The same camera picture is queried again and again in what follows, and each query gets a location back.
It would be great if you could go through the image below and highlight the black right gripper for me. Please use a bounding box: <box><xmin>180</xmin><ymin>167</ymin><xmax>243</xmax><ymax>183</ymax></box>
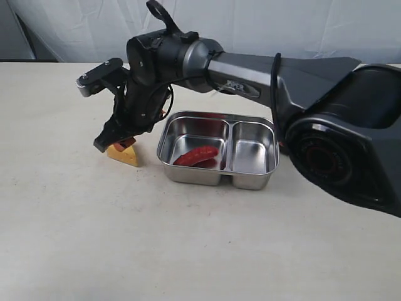
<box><xmin>93</xmin><ymin>78</ymin><xmax>171</xmax><ymax>153</ymax></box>

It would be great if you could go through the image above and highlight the yellow cheese wedge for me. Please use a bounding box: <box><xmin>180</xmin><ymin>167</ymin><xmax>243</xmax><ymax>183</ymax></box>
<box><xmin>106</xmin><ymin>145</ymin><xmax>139</xmax><ymax>167</ymax></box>

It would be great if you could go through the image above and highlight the red sausage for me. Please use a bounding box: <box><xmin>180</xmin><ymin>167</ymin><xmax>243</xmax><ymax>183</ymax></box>
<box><xmin>173</xmin><ymin>145</ymin><xmax>219</xmax><ymax>166</ymax></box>

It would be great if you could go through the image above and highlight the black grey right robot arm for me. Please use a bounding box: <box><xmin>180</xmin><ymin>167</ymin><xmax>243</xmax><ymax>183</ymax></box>
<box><xmin>94</xmin><ymin>30</ymin><xmax>400</xmax><ymax>216</ymax></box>

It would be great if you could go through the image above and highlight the steel two-compartment lunch box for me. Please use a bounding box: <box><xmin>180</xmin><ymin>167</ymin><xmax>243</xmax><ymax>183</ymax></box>
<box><xmin>157</xmin><ymin>111</ymin><xmax>279</xmax><ymax>190</ymax></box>

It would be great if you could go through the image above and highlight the white backdrop cloth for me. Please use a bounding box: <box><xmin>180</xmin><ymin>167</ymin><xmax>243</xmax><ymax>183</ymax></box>
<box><xmin>1</xmin><ymin>1</ymin><xmax>400</xmax><ymax>63</ymax></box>

